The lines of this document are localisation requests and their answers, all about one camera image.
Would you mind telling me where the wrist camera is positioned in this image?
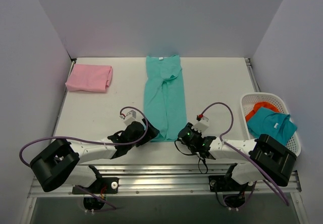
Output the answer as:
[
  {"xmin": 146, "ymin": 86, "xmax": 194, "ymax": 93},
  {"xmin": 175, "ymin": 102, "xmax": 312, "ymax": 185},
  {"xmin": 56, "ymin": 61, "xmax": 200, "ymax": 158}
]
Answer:
[
  {"xmin": 192, "ymin": 114, "xmax": 209, "ymax": 133},
  {"xmin": 120, "ymin": 110, "xmax": 136, "ymax": 126}
]

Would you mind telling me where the folded pink t shirt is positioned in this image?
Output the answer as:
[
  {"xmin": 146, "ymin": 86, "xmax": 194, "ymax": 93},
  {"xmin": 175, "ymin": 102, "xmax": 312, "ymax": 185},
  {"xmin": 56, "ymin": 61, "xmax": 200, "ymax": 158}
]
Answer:
[{"xmin": 65, "ymin": 64, "xmax": 113, "ymax": 93}]

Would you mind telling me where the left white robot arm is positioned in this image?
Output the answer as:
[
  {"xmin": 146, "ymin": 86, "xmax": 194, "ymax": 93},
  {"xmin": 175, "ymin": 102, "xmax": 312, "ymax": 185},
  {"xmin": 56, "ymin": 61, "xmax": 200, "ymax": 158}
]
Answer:
[{"xmin": 30, "ymin": 119, "xmax": 159, "ymax": 193}]

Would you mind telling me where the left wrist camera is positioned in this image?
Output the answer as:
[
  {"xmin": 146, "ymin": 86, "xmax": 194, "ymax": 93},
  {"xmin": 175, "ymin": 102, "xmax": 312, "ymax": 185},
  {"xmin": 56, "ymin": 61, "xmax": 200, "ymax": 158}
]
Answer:
[{"xmin": 120, "ymin": 110, "xmax": 136, "ymax": 126}]

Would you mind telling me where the teal blue t shirt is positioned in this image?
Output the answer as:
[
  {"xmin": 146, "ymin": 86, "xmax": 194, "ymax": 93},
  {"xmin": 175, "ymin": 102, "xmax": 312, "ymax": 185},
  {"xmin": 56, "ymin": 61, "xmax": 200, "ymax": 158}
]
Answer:
[{"xmin": 247, "ymin": 107, "xmax": 297, "ymax": 146}]

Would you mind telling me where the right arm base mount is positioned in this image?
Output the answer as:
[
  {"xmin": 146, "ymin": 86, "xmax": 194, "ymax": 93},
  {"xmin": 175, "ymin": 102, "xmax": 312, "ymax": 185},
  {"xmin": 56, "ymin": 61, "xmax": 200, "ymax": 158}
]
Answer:
[{"xmin": 208, "ymin": 175, "xmax": 256, "ymax": 211}]

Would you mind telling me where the orange t shirt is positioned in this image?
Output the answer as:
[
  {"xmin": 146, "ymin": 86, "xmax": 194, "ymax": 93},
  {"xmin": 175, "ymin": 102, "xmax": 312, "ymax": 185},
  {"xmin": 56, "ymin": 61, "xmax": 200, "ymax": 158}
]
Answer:
[{"xmin": 245, "ymin": 101, "xmax": 281, "ymax": 122}]

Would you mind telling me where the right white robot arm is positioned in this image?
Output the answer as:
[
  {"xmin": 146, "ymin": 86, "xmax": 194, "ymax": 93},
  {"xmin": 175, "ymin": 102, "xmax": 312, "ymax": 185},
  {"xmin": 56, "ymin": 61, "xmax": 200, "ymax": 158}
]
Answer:
[{"xmin": 178, "ymin": 123, "xmax": 297, "ymax": 190}]

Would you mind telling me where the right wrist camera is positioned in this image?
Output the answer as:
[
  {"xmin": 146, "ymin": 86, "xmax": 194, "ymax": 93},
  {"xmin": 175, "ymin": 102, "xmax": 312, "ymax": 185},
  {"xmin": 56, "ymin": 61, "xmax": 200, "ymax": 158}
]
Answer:
[{"xmin": 192, "ymin": 114, "xmax": 209, "ymax": 133}]

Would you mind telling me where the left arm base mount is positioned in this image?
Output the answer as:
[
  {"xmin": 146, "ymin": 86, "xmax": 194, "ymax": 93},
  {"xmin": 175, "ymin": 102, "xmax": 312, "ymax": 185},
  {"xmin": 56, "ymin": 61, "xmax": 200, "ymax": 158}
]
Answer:
[{"xmin": 72, "ymin": 177, "xmax": 119, "ymax": 213}]

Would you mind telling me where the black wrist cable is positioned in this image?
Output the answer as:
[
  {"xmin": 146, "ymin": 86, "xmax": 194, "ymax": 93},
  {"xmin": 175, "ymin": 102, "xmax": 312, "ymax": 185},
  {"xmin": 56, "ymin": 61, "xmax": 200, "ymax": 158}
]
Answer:
[{"xmin": 174, "ymin": 138, "xmax": 208, "ymax": 174}]

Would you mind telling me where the mint green t shirt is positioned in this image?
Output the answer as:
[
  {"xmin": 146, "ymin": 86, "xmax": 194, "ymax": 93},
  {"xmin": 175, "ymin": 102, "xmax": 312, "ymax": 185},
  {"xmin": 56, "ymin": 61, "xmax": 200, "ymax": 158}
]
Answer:
[{"xmin": 143, "ymin": 55, "xmax": 187, "ymax": 142}]

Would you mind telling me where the white plastic basket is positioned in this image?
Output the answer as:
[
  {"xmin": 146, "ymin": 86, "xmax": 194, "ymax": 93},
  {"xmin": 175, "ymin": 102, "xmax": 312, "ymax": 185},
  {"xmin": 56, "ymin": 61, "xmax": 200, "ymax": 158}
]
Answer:
[{"xmin": 240, "ymin": 92, "xmax": 301, "ymax": 156}]

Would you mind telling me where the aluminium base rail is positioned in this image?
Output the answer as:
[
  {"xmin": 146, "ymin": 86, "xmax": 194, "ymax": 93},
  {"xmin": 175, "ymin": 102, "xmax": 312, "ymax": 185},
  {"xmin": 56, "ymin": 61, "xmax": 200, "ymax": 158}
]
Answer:
[{"xmin": 28, "ymin": 163, "xmax": 301, "ymax": 198}]

